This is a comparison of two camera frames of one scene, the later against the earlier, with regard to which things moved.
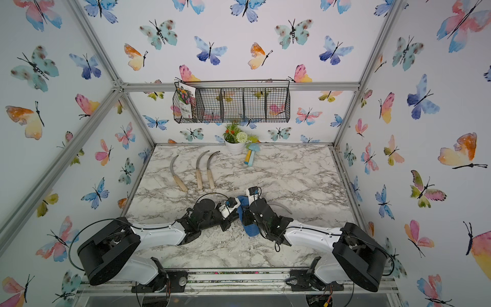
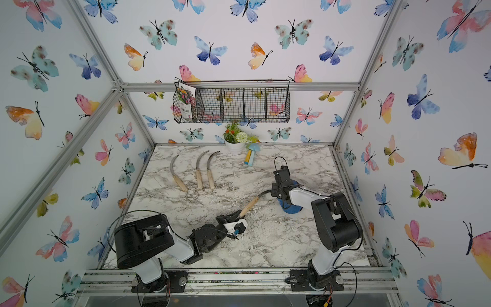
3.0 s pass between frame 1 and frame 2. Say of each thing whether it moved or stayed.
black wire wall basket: stayed
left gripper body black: moved
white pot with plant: stayed
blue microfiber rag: moved
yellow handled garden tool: stayed
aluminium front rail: stayed
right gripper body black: moved
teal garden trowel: stayed
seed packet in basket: stayed
